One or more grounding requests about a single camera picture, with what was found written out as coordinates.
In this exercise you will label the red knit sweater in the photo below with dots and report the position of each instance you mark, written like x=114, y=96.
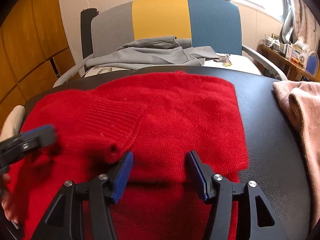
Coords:
x=175, y=115

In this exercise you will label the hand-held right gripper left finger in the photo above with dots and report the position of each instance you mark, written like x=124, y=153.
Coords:
x=122, y=177

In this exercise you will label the orange wooden wardrobe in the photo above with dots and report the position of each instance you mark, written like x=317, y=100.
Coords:
x=25, y=42

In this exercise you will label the grey yellow blue armchair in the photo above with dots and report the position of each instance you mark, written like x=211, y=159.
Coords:
x=160, y=17

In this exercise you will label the pink knit sweater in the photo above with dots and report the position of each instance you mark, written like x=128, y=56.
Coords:
x=305, y=115

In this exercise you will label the cream folded sweater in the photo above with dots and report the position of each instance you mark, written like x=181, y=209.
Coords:
x=12, y=122

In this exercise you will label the wooden desk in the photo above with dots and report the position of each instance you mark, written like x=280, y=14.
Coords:
x=280, y=60

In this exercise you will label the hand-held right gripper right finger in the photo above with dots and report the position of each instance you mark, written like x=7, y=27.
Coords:
x=197, y=177

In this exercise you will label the grey garment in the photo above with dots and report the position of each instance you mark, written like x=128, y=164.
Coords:
x=150, y=55

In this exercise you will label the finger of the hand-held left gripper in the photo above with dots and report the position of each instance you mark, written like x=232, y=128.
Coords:
x=46, y=132

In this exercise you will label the blue folding chair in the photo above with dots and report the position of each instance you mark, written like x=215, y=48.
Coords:
x=313, y=63

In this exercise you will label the silver foil sheet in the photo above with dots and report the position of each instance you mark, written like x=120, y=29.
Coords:
x=288, y=22

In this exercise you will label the person's left hand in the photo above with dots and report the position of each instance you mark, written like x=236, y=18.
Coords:
x=7, y=205

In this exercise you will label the assorted desk clutter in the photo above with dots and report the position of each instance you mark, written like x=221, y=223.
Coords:
x=287, y=50

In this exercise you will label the pink patterned curtain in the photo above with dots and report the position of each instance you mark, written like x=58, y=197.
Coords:
x=306, y=22

